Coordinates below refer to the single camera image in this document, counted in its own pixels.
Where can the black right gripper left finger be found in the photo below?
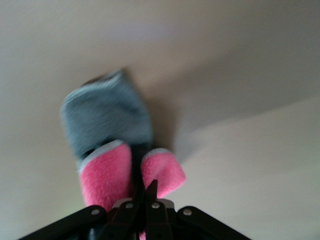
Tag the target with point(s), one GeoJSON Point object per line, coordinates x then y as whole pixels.
{"type": "Point", "coordinates": [82, 222]}

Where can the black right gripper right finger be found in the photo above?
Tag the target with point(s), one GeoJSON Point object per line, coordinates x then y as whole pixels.
{"type": "Point", "coordinates": [175, 225]}

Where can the pink and grey cloth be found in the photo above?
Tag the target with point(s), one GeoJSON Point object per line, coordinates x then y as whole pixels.
{"type": "Point", "coordinates": [107, 112]}

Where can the brown table cover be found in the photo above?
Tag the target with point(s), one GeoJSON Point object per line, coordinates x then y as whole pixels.
{"type": "Point", "coordinates": [250, 75]}

